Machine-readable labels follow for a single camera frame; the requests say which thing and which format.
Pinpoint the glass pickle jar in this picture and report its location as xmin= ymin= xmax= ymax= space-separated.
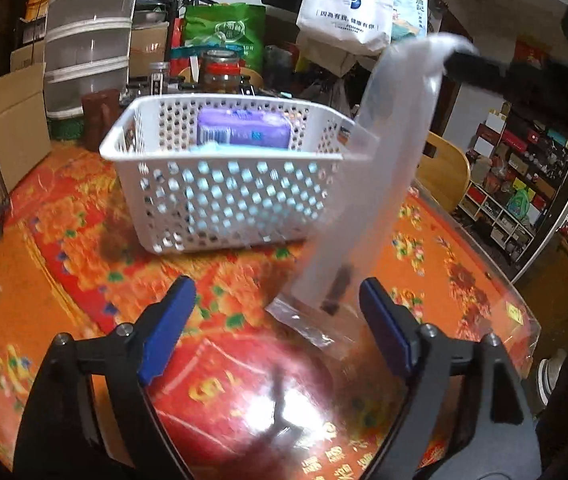
xmin=201 ymin=50 xmax=242 ymax=95

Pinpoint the person's white shoe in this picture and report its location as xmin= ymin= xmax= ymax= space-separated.
xmin=536 ymin=347 xmax=568 ymax=406

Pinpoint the wooden chair with handle hole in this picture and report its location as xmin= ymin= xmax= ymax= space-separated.
xmin=416 ymin=131 xmax=472 ymax=213

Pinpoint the open brown cardboard box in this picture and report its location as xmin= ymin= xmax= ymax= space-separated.
xmin=0 ymin=62 xmax=52 ymax=191

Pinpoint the red wall decoration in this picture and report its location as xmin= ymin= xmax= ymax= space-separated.
xmin=514 ymin=40 xmax=552 ymax=68

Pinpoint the light blue soft packet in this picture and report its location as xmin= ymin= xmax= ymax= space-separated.
xmin=189 ymin=141 xmax=285 ymax=186

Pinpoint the shelf with assorted goods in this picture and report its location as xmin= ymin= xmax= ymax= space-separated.
xmin=456 ymin=102 xmax=568 ymax=271

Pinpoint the white perforated plastic basket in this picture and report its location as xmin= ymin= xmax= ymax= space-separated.
xmin=99 ymin=95 xmax=379 ymax=255

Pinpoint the blue illustrated tote bag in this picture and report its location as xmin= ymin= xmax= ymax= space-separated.
xmin=391 ymin=0 xmax=429 ymax=43

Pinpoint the green tote bag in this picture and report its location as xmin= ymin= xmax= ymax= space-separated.
xmin=182 ymin=2 xmax=267 ymax=78

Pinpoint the purple soft packet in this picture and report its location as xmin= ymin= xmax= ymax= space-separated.
xmin=196 ymin=106 xmax=295 ymax=150

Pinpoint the clear plastic drawer tower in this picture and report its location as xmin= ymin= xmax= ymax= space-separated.
xmin=44 ymin=0 xmax=145 ymax=126

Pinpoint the clear plastic zip bag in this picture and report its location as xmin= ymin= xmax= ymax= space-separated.
xmin=266 ymin=32 xmax=479 ymax=348

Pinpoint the silver tin canister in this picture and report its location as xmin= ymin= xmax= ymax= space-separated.
xmin=149 ymin=61 xmax=171 ymax=96

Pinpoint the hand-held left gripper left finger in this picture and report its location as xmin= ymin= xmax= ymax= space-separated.
xmin=11 ymin=275 xmax=197 ymax=480

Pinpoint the brown cup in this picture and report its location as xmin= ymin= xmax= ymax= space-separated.
xmin=81 ymin=89 xmax=121 ymax=153

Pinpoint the small brown cardboard box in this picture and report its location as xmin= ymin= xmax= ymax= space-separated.
xmin=129 ymin=22 xmax=169 ymax=78

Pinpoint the white tote bag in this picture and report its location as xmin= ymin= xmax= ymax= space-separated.
xmin=296 ymin=0 xmax=395 ymax=53

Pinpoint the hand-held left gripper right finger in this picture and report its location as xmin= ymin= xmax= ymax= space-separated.
xmin=359 ymin=276 xmax=539 ymax=480

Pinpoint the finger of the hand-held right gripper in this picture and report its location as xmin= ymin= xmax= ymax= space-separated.
xmin=444 ymin=50 xmax=568 ymax=111

